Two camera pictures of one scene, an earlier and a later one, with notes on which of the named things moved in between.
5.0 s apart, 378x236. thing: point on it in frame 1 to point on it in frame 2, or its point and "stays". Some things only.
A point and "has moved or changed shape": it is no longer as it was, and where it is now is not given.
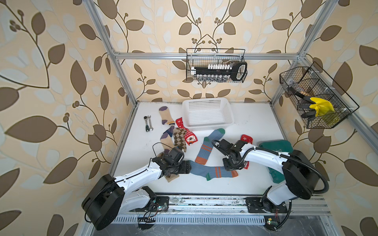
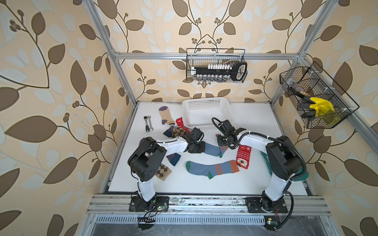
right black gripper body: x=229 y=164 to x=222 y=140
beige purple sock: x=166 y=116 stays
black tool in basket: x=310 y=115 stays
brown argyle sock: x=179 y=134 stays
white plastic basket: x=202 y=114 stays
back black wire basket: x=216 y=65 stays
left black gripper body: x=180 y=167 to x=198 y=147
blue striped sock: x=206 y=146 has moved or changed shape
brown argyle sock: x=170 y=177 has moved or changed shape
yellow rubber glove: x=323 y=106 stays
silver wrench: x=150 y=123 stays
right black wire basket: x=320 y=102 stays
